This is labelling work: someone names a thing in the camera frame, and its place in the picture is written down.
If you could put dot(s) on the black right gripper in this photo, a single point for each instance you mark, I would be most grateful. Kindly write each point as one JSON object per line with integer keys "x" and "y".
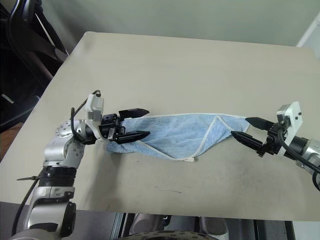
{"x": 273, "y": 143}

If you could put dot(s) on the grey rounded shell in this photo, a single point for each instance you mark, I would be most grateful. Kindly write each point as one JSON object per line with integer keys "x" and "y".
{"x": 143, "y": 223}
{"x": 215, "y": 226}

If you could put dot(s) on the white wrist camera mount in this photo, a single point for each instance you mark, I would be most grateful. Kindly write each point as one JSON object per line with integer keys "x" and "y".
{"x": 93, "y": 107}
{"x": 295, "y": 117}

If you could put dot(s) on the dark perforated round disc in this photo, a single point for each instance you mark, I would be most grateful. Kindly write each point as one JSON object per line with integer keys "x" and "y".
{"x": 165, "y": 235}

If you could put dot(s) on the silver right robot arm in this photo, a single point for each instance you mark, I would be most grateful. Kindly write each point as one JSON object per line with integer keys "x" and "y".
{"x": 308, "y": 152}

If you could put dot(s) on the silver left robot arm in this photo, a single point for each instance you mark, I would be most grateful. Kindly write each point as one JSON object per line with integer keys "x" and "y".
{"x": 60, "y": 152}

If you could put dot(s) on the black office chair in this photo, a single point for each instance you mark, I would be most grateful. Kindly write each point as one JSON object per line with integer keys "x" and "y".
{"x": 22, "y": 62}

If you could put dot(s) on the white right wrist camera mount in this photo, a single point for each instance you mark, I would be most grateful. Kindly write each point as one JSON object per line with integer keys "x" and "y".
{"x": 295, "y": 117}

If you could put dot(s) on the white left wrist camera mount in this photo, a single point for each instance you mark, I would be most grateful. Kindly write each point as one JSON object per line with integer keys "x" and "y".
{"x": 93, "y": 107}

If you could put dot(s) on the black zip tie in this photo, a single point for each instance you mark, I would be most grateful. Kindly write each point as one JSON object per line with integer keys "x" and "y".
{"x": 28, "y": 178}

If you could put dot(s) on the light blue towel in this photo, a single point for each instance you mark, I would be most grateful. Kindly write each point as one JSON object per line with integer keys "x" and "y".
{"x": 175, "y": 135}

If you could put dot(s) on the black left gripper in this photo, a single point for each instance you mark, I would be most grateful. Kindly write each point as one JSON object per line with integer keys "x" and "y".
{"x": 110, "y": 128}

